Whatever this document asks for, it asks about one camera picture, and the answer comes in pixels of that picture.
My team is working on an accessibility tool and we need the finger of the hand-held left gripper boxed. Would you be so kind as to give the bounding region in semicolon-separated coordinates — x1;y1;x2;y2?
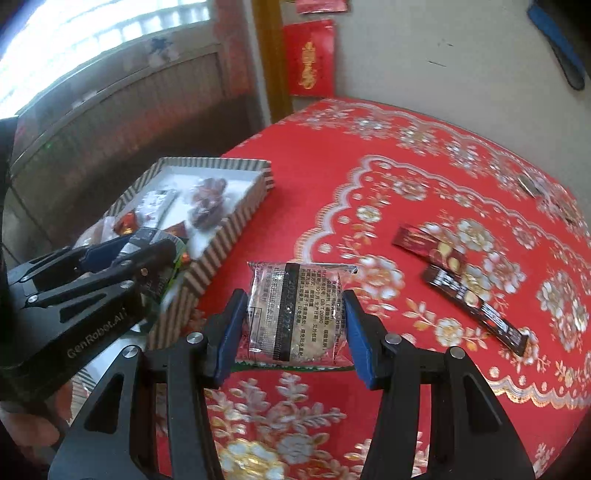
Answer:
27;239;179;325
8;237;138;292

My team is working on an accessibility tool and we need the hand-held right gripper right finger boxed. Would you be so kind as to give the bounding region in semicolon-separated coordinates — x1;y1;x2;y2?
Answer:
342;290;539;480

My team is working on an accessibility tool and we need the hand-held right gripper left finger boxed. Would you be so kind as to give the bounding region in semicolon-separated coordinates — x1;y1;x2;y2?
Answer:
54;288;250;480

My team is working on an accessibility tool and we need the red floral snack packet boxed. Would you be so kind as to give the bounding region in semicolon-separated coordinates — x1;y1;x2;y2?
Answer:
114;211;140;237

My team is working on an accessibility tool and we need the green and black snack packet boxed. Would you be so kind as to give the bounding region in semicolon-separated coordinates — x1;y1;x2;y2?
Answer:
130;227;191;306

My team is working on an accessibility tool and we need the clear biscuit packet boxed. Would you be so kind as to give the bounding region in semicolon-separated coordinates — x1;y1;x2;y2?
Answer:
235;261;359;368

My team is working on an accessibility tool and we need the striped shallow cardboard box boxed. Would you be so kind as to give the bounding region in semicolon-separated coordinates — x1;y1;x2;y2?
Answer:
74;157;276;354

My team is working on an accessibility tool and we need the person's left hand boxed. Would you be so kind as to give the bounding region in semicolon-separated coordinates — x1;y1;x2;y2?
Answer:
0;401;64;461

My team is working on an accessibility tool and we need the white snack packet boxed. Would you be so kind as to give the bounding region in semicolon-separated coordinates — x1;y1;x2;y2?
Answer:
139;189;179;219

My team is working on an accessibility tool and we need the clear bag of red dates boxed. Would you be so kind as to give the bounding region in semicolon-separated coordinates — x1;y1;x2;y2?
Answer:
187;178;230;230

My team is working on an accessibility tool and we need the dark red stick packet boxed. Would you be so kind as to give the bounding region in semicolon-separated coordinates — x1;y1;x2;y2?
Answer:
392;224;468;265

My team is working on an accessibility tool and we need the black stick packet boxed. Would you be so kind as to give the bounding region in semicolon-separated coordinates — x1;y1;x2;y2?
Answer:
420;264;530;357

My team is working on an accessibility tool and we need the wooden slatted panel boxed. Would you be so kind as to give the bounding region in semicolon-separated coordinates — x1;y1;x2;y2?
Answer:
9;44;259;232

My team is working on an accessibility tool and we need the red floral tablecloth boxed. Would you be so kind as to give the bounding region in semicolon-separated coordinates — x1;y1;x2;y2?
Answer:
152;97;591;480

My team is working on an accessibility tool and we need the small dark packet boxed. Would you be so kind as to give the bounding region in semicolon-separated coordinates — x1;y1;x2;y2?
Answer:
517;174;542;199

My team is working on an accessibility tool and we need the red paper couplet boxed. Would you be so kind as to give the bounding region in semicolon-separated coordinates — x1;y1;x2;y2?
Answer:
215;0;259;95

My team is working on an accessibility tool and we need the red gold-print paper bag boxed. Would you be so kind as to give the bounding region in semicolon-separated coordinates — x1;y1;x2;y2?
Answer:
283;19;338;97

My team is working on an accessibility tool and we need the red paper decoration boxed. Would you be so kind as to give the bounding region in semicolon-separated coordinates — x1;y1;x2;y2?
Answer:
295;0;350;14

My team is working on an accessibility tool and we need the brown wooden door frame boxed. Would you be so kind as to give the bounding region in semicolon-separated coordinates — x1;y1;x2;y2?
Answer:
252;0;295;124

